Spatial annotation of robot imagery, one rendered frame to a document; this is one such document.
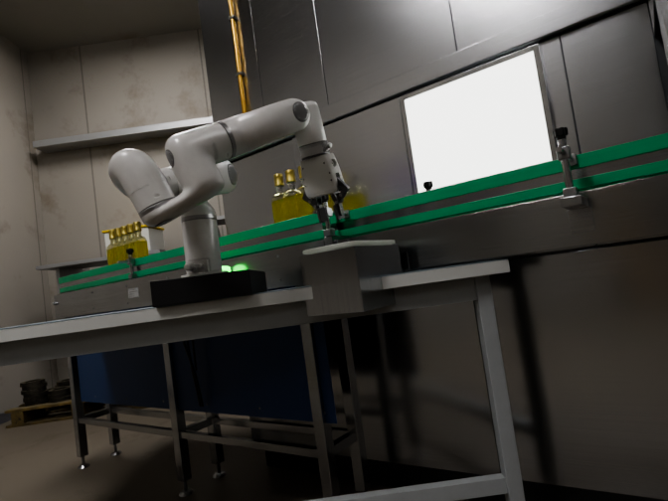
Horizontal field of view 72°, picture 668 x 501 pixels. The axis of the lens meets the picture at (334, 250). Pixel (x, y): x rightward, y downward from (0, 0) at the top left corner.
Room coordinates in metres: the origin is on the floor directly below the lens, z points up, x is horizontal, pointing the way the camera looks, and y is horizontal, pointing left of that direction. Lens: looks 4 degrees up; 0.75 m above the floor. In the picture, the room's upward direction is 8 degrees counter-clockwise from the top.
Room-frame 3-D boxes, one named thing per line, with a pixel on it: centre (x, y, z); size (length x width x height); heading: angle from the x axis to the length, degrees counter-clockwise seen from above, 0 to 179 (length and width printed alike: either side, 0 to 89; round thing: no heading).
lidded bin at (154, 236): (4.05, 1.75, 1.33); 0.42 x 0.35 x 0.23; 90
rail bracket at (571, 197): (0.98, -0.53, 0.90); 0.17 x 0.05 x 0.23; 145
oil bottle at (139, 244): (2.17, 0.92, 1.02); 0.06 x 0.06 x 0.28; 55
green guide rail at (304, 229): (1.88, 0.73, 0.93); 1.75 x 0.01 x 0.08; 55
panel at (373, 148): (1.49, -0.27, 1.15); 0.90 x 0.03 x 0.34; 55
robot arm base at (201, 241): (1.24, 0.36, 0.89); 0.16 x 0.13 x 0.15; 177
